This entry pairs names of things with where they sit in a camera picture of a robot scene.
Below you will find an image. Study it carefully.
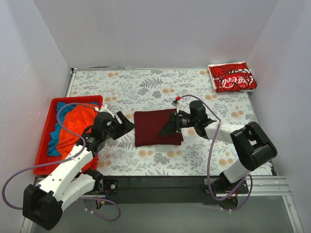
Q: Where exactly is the blue t shirt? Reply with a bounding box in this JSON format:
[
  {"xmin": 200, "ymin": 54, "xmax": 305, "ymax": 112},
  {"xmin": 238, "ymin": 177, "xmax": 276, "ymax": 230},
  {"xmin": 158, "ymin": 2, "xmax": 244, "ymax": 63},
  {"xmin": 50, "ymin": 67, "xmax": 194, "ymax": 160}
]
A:
[{"xmin": 47, "ymin": 101, "xmax": 98, "ymax": 157}]

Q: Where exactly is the purple cable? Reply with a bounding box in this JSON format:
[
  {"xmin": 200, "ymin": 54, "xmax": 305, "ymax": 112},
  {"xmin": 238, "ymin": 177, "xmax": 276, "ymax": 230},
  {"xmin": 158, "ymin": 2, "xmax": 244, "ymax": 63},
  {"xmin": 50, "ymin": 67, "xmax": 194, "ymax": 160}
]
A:
[
  {"xmin": 174, "ymin": 95, "xmax": 253, "ymax": 211},
  {"xmin": 1, "ymin": 103, "xmax": 121, "ymax": 222}
]

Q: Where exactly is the dark red t shirt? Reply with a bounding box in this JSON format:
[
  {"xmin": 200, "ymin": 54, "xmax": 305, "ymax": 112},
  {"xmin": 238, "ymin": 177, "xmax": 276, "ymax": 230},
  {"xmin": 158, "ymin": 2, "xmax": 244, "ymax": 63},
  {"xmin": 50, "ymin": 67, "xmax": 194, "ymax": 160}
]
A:
[{"xmin": 134, "ymin": 109, "xmax": 184, "ymax": 147}]

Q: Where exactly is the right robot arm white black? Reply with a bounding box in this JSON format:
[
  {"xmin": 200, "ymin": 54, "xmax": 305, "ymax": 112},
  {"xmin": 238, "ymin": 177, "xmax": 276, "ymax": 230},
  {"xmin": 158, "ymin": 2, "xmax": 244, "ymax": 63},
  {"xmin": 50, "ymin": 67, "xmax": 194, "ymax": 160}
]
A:
[{"xmin": 159, "ymin": 100, "xmax": 277, "ymax": 193}]

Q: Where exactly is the floral table mat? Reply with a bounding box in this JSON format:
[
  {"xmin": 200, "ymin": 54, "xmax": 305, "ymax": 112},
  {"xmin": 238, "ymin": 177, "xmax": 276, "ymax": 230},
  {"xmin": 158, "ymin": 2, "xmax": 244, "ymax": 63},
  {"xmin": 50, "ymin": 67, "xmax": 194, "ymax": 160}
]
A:
[{"xmin": 68, "ymin": 69, "xmax": 256, "ymax": 176}]

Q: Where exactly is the folded red coca-cola t shirt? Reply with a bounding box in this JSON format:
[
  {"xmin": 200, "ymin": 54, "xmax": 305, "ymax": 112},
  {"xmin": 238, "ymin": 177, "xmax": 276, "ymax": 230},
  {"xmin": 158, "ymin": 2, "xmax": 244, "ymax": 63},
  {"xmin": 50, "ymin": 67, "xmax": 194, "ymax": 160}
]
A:
[{"xmin": 208, "ymin": 62, "xmax": 258, "ymax": 93}]

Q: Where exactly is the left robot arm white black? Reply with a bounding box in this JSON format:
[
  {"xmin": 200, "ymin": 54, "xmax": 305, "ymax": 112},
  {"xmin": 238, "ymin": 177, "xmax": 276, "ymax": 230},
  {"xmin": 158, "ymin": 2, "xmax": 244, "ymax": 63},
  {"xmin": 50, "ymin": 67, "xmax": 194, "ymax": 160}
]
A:
[{"xmin": 22, "ymin": 107, "xmax": 135, "ymax": 230}]

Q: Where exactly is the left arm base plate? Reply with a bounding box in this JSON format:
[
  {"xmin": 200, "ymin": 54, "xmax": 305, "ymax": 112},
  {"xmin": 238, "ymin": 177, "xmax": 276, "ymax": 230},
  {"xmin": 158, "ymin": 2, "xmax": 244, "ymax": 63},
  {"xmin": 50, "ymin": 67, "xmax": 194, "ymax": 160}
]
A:
[{"xmin": 85, "ymin": 179, "xmax": 119, "ymax": 195}]

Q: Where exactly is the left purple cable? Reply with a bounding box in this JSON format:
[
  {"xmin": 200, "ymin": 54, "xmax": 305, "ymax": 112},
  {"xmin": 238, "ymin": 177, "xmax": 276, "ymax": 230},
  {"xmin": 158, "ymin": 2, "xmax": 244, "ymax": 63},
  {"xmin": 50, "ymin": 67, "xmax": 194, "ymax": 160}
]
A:
[{"xmin": 1, "ymin": 103, "xmax": 121, "ymax": 222}]

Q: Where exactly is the orange t shirt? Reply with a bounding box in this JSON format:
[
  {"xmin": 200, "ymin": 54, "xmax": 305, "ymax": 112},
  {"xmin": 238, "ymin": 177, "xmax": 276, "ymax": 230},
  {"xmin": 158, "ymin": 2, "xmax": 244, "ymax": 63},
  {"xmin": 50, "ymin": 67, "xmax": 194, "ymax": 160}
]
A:
[{"xmin": 56, "ymin": 102, "xmax": 99, "ymax": 160}]

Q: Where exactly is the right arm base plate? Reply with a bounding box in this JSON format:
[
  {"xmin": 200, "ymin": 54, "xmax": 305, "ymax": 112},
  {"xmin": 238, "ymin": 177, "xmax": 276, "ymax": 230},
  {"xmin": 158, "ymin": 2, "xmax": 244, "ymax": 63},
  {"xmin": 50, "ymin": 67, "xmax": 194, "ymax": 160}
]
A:
[{"xmin": 200, "ymin": 178, "xmax": 253, "ymax": 212}]

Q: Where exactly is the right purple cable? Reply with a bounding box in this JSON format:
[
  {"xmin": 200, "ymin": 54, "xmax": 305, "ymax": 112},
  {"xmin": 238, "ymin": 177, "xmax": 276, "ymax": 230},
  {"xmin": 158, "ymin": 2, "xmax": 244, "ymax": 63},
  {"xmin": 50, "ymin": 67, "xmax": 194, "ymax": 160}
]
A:
[{"xmin": 174, "ymin": 95, "xmax": 253, "ymax": 211}]

